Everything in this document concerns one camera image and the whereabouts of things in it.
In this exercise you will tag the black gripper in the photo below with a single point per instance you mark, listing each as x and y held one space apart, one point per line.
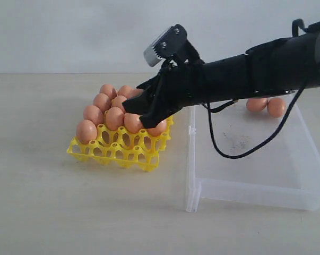
173 88

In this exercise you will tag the brown egg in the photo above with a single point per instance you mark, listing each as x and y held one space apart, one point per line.
159 129
136 92
86 131
256 104
102 101
125 91
276 107
118 101
132 122
93 114
108 90
114 118

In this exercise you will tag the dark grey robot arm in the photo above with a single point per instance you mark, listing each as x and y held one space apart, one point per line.
275 68

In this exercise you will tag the yellow plastic egg tray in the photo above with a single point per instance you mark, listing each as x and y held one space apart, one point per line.
122 147

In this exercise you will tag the clear plastic bin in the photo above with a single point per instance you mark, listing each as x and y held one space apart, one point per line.
284 173

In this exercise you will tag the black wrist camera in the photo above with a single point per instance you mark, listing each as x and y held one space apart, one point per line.
171 45

